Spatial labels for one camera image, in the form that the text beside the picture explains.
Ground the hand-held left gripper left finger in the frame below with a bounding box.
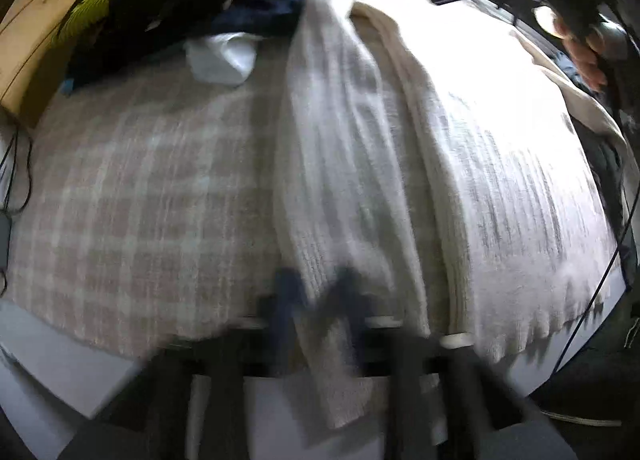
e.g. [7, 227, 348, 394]
[145, 267, 308, 460]

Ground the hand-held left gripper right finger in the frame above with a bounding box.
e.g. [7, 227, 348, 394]
[325, 267, 551, 460]

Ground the cream knit sweater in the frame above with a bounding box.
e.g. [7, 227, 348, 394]
[272, 0, 628, 431]

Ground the person's right hand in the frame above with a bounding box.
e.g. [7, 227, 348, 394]
[534, 6, 610, 93]

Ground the plaid blanket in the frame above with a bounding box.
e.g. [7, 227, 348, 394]
[10, 0, 526, 361]

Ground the pine plank panel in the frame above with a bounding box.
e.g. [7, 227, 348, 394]
[0, 0, 133, 128]

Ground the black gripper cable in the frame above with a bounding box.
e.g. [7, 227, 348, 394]
[550, 180, 640, 376]

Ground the white cord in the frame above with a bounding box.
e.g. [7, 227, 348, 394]
[542, 409, 622, 429]

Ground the black adapter cable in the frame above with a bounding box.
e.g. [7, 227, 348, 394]
[0, 127, 33, 291]

